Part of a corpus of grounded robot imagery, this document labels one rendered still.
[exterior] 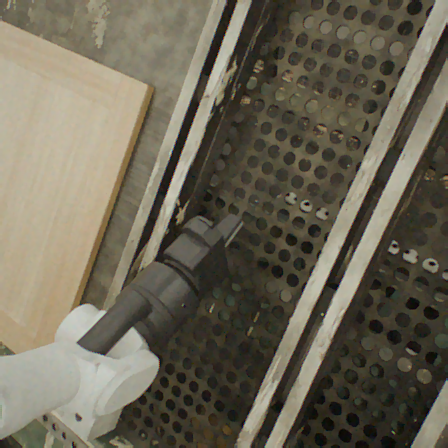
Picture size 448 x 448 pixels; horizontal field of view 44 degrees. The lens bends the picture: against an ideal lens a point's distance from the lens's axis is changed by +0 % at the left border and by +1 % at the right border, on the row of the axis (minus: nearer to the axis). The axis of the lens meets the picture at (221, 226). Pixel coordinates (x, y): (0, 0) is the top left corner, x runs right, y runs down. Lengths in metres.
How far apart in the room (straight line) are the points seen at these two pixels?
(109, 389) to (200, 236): 0.22
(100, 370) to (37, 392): 0.08
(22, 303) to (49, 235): 0.15
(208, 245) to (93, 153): 0.35
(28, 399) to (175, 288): 0.23
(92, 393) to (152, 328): 0.11
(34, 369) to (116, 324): 0.12
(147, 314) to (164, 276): 0.06
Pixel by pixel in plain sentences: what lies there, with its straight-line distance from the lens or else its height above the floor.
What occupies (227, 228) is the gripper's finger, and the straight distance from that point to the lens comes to 0.78.
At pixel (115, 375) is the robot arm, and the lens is 0.63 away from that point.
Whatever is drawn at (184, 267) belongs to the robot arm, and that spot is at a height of 1.27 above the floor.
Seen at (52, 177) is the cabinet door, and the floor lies 1.17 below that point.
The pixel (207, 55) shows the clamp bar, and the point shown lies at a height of 1.44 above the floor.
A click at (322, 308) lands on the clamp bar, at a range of 0.72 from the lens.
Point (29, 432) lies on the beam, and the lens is 1.13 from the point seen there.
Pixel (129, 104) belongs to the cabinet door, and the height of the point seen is 1.32.
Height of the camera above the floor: 1.80
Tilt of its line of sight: 43 degrees down
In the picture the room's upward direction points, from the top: straight up
